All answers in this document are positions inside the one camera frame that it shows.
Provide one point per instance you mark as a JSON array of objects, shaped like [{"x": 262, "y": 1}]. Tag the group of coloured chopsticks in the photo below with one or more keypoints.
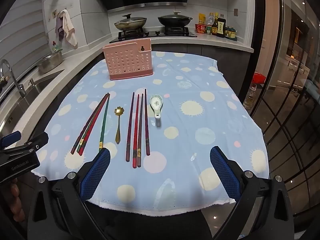
[{"x": 90, "y": 123}]

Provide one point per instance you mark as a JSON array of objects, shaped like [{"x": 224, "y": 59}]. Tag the sink soap dispenser pump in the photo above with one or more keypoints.
[{"x": 31, "y": 81}]

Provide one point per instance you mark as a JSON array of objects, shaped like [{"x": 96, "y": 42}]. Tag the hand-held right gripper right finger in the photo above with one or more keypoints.
[{"x": 225, "y": 172}]

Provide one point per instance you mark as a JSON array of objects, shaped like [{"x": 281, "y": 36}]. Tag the green dish soap bottle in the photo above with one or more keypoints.
[{"x": 55, "y": 47}]

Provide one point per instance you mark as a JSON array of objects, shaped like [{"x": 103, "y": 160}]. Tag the blue dotted tablecloth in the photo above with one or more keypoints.
[{"x": 190, "y": 130}]

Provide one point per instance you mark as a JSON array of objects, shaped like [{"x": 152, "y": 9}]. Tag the red instant noodle cup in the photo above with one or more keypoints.
[{"x": 200, "y": 28}]

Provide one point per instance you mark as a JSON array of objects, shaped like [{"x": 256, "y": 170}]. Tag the grey wall socket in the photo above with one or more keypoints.
[{"x": 235, "y": 12}]

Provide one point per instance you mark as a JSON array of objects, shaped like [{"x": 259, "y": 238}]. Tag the dark red-brown chopstick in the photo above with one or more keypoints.
[{"x": 146, "y": 122}]

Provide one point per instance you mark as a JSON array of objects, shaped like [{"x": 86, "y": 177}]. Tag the purple hanging cloth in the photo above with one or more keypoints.
[{"x": 59, "y": 27}]

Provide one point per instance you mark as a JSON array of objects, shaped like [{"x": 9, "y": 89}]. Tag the stainless steel sink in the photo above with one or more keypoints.
[{"x": 32, "y": 90}]

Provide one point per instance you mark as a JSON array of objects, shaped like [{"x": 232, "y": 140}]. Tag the black framed glass door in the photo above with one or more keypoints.
[{"x": 295, "y": 105}]

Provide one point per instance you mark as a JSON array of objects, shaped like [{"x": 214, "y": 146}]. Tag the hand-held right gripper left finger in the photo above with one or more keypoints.
[{"x": 96, "y": 172}]

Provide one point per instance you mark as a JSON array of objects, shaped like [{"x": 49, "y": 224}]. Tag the white ceramic spoon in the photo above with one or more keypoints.
[{"x": 156, "y": 105}]

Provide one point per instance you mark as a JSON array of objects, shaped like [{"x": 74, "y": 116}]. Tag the grey-brown chopstick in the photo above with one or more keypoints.
[{"x": 140, "y": 130}]

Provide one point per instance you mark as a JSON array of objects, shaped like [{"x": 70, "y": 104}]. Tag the clear plastic bottle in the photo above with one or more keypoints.
[{"x": 210, "y": 21}]

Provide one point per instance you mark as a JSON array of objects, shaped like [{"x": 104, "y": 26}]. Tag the stainless steel pot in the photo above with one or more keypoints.
[{"x": 50, "y": 62}]

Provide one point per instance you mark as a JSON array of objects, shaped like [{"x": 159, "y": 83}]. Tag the white window blind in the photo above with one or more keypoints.
[{"x": 22, "y": 30}]

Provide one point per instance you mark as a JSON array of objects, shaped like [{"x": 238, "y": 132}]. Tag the cream hanging towel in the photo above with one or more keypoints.
[{"x": 69, "y": 30}]

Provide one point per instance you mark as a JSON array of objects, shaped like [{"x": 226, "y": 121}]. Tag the black wok with lid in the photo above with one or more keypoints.
[{"x": 175, "y": 20}]

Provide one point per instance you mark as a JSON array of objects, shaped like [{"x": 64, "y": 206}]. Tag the gold flower spoon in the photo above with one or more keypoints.
[{"x": 118, "y": 127}]

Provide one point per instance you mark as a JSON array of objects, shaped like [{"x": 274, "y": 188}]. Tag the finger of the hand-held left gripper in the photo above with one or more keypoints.
[
  {"x": 37, "y": 141},
  {"x": 11, "y": 138}
]

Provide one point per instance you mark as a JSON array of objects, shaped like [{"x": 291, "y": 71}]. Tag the large dark soy sauce bottle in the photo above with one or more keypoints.
[{"x": 221, "y": 27}]

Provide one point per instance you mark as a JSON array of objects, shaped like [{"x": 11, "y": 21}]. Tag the dark purple chopstick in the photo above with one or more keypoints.
[{"x": 130, "y": 127}]

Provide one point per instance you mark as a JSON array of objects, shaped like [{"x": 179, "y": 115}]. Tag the beige wok with glass lid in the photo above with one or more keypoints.
[{"x": 130, "y": 22}]

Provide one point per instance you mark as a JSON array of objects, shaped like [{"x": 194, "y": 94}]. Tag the person's left hand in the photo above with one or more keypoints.
[{"x": 14, "y": 197}]

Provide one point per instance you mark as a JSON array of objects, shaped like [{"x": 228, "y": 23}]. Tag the pink perforated utensil holder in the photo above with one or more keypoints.
[{"x": 128, "y": 60}]

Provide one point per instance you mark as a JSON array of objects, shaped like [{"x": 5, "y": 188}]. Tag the red plastic bag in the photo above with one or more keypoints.
[{"x": 258, "y": 78}]

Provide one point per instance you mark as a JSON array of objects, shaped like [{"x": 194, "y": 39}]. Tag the red chopstick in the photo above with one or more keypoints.
[
  {"x": 136, "y": 132},
  {"x": 93, "y": 126}
]

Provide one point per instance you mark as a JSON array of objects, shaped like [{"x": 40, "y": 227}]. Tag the wall socket with sticker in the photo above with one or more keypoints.
[{"x": 54, "y": 13}]

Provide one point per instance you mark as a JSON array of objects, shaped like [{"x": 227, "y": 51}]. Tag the green chopstick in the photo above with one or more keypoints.
[
  {"x": 104, "y": 122},
  {"x": 79, "y": 150}
]

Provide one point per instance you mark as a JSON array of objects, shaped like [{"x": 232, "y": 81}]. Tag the small jars in green tray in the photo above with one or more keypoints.
[{"x": 231, "y": 33}]

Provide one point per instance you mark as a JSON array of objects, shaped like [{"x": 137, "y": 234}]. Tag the chrome kitchen faucet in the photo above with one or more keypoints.
[{"x": 13, "y": 80}]

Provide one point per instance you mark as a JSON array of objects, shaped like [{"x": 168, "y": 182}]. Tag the brown sauce bottle yellow label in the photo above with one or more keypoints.
[{"x": 215, "y": 27}]

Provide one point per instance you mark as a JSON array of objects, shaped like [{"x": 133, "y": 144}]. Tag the black gas stove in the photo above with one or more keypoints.
[{"x": 155, "y": 33}]

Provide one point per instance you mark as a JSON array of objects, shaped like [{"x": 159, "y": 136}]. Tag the cooking oil bottle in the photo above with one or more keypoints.
[{"x": 251, "y": 97}]

